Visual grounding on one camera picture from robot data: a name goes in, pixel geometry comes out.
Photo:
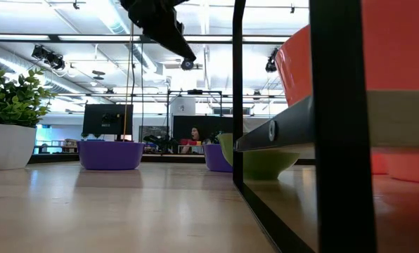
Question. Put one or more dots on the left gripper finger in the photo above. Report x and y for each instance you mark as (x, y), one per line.
(176, 42)

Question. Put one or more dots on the blue plastic mini bowl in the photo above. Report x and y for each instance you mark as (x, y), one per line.
(109, 154)
(216, 158)

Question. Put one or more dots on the green plastic mini bowl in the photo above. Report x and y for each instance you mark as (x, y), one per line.
(265, 163)

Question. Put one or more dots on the orange plastic mini bowl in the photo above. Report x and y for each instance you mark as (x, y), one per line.
(410, 167)
(399, 45)

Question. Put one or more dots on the black background robot arm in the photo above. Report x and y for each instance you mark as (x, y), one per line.
(160, 142)

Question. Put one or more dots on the white background box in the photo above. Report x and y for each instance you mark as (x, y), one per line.
(183, 105)

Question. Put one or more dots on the black ceiling disc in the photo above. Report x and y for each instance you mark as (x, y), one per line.
(98, 74)

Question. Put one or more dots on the black background panel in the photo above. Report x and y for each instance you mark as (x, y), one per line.
(209, 123)

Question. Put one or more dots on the person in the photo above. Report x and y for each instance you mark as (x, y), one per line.
(194, 135)

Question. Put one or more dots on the black computer monitor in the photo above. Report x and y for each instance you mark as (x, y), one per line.
(104, 121)

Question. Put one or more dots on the silver rack bolt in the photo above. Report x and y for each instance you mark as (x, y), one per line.
(272, 130)

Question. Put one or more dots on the background storage shelf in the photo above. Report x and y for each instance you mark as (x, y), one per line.
(58, 145)

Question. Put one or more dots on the green artificial plant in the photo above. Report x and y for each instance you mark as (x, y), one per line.
(9, 98)

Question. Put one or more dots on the white plant pot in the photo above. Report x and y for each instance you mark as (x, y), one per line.
(5, 145)

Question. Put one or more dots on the wooden rack shelf board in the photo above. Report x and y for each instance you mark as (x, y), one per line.
(401, 117)

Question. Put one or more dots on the round black ceiling camera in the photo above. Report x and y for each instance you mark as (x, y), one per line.
(187, 64)

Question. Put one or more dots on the black overhead frame beam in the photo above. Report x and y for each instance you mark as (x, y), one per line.
(90, 41)

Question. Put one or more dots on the black background rig frame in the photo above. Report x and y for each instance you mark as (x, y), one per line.
(168, 119)

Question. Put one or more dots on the black overhead camera cluster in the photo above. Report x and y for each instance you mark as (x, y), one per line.
(49, 58)

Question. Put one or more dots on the black table edge rail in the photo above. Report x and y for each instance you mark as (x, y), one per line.
(174, 159)

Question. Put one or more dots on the black metal rack frame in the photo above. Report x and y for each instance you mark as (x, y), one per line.
(339, 140)

